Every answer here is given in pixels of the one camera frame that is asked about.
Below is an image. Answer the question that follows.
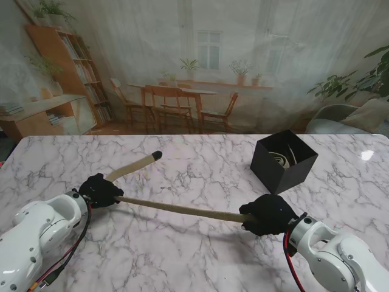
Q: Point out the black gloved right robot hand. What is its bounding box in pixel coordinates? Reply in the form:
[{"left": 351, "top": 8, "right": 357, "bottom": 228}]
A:
[{"left": 239, "top": 194, "right": 299, "bottom": 237}]

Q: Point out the printed room scene backdrop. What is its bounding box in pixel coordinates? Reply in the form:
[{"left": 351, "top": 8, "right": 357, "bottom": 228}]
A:
[{"left": 0, "top": 0, "right": 389, "bottom": 136}]

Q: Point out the beige woven belt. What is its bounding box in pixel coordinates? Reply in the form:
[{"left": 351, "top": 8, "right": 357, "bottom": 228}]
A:
[
  {"left": 267, "top": 145, "right": 298, "bottom": 169},
  {"left": 105, "top": 150, "right": 255, "bottom": 223}
]

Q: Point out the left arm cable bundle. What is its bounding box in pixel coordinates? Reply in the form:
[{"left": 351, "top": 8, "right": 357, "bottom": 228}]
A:
[{"left": 32, "top": 200, "right": 92, "bottom": 288}]

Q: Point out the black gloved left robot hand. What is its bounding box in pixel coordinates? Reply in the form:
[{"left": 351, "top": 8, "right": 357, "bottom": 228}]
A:
[{"left": 78, "top": 173, "right": 125, "bottom": 209}]

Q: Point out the black storage box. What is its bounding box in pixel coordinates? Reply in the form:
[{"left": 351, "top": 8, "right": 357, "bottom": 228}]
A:
[{"left": 250, "top": 129, "right": 319, "bottom": 195}]

